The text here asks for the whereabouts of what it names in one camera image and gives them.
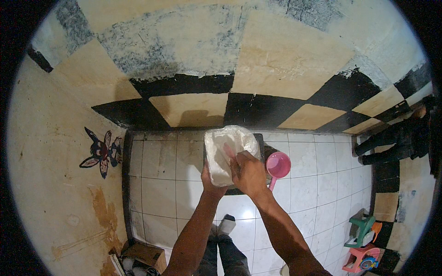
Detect person's right hand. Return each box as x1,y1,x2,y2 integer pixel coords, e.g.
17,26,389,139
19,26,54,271
229,150,270,200

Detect person's left hand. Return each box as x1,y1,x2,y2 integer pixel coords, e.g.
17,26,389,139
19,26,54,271
201,161,229,198

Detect pink plastic tool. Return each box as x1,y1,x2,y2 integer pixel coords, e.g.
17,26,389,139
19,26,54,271
223,142,237,163

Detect white plastic container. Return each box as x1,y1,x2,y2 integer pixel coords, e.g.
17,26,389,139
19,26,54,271
203,124,262,188

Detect black bucket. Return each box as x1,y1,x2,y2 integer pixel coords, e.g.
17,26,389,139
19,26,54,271
203,132,277,196

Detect pink water dipper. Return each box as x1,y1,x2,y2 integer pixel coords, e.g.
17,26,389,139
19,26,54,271
265,151,292,192

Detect person's legs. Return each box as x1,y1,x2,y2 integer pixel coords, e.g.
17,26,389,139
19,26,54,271
195,213,253,276

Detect brown cardboard box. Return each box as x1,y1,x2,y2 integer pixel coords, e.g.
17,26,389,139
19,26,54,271
108,239,168,276

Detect green plastic toy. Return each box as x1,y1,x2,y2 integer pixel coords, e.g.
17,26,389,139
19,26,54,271
343,214,383,249

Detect pink plastic toy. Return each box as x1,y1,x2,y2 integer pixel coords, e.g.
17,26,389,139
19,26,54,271
341,243,381,274

